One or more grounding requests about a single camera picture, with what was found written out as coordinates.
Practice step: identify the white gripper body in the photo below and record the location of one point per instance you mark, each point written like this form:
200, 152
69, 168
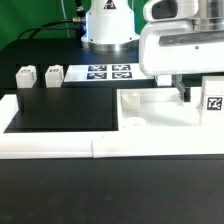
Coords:
182, 37

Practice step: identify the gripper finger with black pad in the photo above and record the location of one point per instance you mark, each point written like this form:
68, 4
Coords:
185, 93

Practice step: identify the white square table top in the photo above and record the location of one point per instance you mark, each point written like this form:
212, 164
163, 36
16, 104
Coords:
152, 108

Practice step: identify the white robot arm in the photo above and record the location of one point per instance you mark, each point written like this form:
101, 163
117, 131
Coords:
110, 26

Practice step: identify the white sheet with fiducial markers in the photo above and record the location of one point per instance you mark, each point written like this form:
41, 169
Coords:
104, 72

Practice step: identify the white U-shaped obstacle fence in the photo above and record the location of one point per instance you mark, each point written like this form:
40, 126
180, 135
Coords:
151, 142

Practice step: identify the black cable connector upright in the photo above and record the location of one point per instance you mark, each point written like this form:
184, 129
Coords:
80, 9

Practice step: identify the black cable thick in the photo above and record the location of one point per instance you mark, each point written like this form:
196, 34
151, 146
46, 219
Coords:
67, 25

